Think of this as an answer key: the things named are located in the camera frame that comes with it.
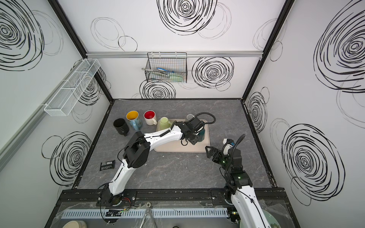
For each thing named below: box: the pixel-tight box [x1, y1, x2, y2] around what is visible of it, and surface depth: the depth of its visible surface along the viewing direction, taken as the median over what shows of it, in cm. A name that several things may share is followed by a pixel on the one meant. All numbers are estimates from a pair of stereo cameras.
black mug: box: [113, 117, 130, 137], surface depth 96 cm
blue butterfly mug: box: [125, 110, 143, 132], surface depth 98 cm
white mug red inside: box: [143, 109, 158, 126], surface depth 104 cm
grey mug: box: [186, 113, 196, 121], surface depth 98 cm
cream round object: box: [62, 220, 88, 228], surface depth 63 cm
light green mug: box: [156, 116, 172, 132], surface depth 97 cm
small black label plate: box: [99, 159, 116, 171], surface depth 86 cm
